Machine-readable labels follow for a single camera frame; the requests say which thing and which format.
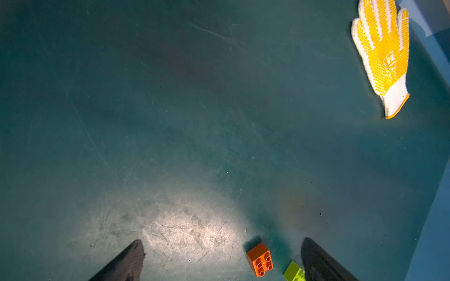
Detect lime green lego brick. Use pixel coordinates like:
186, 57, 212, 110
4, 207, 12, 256
283, 261, 306, 281

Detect yellow white work glove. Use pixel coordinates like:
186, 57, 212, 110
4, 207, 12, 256
351, 0, 410, 119

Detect orange lego brick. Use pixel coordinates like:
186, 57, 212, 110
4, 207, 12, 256
246, 242, 274, 277

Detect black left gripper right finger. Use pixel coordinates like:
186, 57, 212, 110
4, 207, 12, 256
301, 238, 358, 281

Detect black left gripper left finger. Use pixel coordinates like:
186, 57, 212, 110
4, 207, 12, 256
89, 240, 145, 281

